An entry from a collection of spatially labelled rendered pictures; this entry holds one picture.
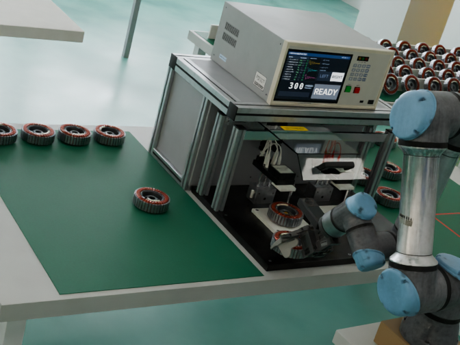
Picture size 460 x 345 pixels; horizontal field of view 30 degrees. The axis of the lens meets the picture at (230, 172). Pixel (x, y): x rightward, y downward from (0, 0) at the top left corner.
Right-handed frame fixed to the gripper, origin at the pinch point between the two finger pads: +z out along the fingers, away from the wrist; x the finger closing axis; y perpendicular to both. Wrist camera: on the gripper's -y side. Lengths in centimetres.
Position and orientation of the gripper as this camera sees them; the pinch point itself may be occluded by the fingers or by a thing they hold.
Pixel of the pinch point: (289, 244)
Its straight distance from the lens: 248.8
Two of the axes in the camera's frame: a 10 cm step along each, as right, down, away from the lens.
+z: -5.0, 4.2, 7.6
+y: 2.4, 9.1, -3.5
